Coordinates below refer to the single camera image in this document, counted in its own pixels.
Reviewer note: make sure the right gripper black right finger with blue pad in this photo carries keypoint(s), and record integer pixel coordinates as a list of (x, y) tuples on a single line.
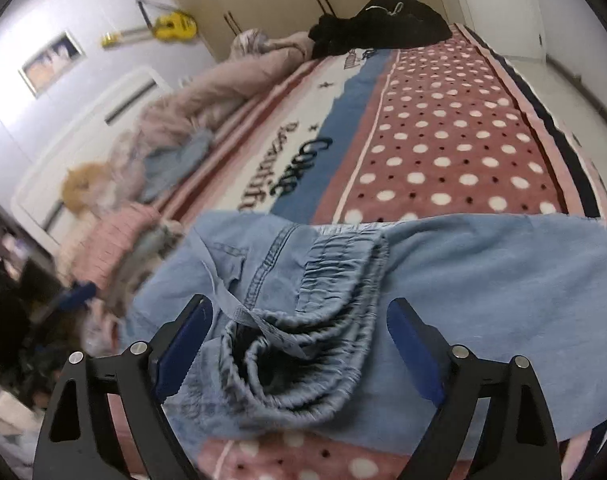
[(517, 439)]

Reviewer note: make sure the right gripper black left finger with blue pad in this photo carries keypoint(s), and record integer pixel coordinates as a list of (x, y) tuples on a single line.
[(78, 439)]

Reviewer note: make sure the light blue denim pants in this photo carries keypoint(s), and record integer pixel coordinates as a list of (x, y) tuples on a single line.
[(299, 338)]

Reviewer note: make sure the black clothing pile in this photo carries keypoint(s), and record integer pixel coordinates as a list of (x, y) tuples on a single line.
[(381, 24)]

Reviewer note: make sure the white bed headboard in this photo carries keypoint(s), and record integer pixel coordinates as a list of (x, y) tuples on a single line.
[(36, 204)]

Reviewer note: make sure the orange plush toy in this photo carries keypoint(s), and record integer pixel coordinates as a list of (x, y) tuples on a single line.
[(88, 188)]

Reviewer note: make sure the small blue garment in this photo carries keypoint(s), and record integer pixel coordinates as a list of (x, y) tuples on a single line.
[(166, 167)]

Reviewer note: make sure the pink crumpled duvet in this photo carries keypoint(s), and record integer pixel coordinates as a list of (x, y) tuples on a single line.
[(255, 65)]

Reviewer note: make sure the patterned pink bed blanket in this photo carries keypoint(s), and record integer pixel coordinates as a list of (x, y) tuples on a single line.
[(367, 137)]

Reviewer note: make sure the yellow toy guitar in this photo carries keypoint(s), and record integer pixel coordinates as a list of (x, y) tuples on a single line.
[(176, 26)]

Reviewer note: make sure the white room door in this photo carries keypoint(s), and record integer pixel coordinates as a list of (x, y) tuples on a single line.
[(513, 28)]

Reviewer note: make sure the framed wall photo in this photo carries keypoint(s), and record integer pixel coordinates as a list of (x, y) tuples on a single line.
[(50, 63)]

